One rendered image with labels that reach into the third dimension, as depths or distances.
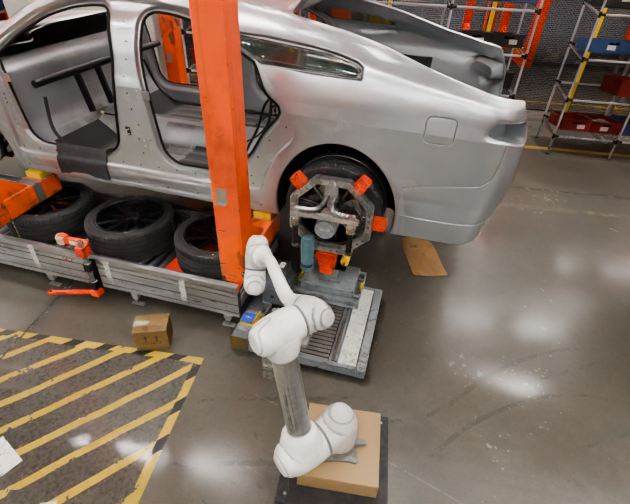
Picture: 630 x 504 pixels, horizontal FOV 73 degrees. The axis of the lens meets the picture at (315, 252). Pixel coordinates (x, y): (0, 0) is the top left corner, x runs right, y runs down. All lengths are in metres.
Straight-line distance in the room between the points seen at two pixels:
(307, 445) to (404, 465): 0.91
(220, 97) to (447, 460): 2.25
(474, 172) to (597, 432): 1.71
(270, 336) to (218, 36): 1.32
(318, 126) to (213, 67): 0.76
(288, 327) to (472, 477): 1.55
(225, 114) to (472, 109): 1.28
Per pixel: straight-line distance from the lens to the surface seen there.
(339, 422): 1.93
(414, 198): 2.71
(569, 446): 3.07
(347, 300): 3.17
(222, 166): 2.33
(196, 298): 3.15
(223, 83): 2.16
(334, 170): 2.68
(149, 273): 3.22
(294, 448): 1.87
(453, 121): 2.52
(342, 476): 2.13
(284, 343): 1.53
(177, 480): 2.62
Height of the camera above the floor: 2.31
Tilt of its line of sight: 36 degrees down
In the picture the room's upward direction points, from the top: 3 degrees clockwise
